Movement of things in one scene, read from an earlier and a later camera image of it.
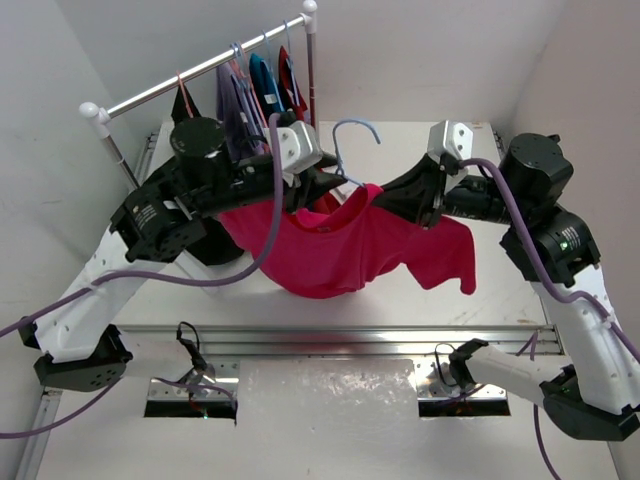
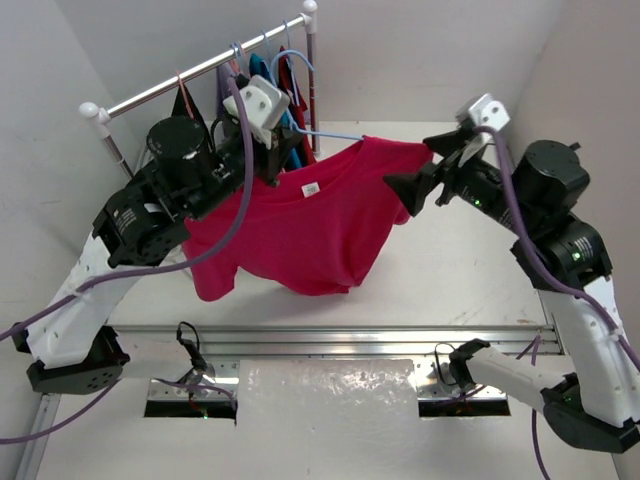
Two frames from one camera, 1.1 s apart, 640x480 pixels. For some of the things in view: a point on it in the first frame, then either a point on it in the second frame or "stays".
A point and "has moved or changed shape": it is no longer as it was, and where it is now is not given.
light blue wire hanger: [339, 170] -> [291, 120]
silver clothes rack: [100, 117] stays
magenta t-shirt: [342, 245] has moved or changed shape
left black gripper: [296, 189] -> [279, 151]
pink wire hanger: [184, 93] stays
